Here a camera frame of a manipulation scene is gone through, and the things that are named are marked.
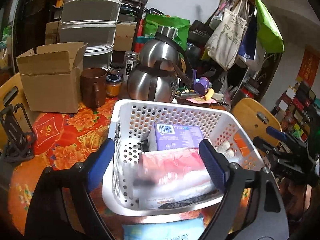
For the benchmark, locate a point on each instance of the black phone stand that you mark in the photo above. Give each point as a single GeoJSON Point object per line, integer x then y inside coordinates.
{"type": "Point", "coordinates": [19, 146]}

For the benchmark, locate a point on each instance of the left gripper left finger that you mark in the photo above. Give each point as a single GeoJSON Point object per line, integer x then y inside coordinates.
{"type": "Point", "coordinates": [98, 163]}

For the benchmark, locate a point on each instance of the cardboard box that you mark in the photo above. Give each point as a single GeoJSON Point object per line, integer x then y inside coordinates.
{"type": "Point", "coordinates": [50, 76]}

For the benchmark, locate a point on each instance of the beige canvas tote bag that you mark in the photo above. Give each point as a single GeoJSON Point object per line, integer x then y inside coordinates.
{"type": "Point", "coordinates": [224, 43]}

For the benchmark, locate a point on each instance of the steel gourd-shaped kettle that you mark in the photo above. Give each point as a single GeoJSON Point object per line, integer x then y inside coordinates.
{"type": "Point", "coordinates": [162, 62]}

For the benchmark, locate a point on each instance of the brown ceramic mug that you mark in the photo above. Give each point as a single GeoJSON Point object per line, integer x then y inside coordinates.
{"type": "Point", "coordinates": [93, 87]}

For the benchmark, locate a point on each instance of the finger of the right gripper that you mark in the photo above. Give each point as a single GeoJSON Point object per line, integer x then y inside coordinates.
{"type": "Point", "coordinates": [276, 134]}
{"type": "Point", "coordinates": [264, 146]}

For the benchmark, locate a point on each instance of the light blue tissue pack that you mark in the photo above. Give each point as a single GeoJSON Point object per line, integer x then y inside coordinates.
{"type": "Point", "coordinates": [179, 230]}

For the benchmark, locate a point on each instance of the white perforated plastic basket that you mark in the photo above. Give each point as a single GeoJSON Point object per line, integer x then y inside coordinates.
{"type": "Point", "coordinates": [216, 125]}

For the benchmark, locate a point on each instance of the green shopping bag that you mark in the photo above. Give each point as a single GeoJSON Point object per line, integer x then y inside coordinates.
{"type": "Point", "coordinates": [153, 20]}

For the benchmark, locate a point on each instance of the red wall poster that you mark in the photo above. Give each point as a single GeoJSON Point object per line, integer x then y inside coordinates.
{"type": "Point", "coordinates": [309, 66]}

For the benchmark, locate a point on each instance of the pink wet wipes pack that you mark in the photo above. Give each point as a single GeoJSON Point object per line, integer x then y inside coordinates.
{"type": "Point", "coordinates": [164, 178]}

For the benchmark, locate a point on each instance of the orange jar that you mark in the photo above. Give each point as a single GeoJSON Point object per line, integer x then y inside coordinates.
{"type": "Point", "coordinates": [113, 84]}

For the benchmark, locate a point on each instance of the small white plush toy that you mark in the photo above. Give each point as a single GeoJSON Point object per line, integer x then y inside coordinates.
{"type": "Point", "coordinates": [225, 149]}

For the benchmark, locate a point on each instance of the right wooden chair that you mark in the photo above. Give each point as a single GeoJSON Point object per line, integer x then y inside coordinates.
{"type": "Point", "coordinates": [255, 118]}

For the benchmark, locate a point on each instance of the green hanging bag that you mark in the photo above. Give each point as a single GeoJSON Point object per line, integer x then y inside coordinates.
{"type": "Point", "coordinates": [268, 32]}

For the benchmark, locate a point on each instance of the shelf with boxes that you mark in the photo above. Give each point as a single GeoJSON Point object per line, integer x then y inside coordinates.
{"type": "Point", "coordinates": [297, 110]}

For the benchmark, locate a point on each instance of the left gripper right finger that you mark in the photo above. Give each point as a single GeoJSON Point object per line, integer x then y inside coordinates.
{"type": "Point", "coordinates": [216, 165]}

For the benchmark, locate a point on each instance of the purple box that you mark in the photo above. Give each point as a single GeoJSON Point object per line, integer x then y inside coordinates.
{"type": "Point", "coordinates": [167, 137]}

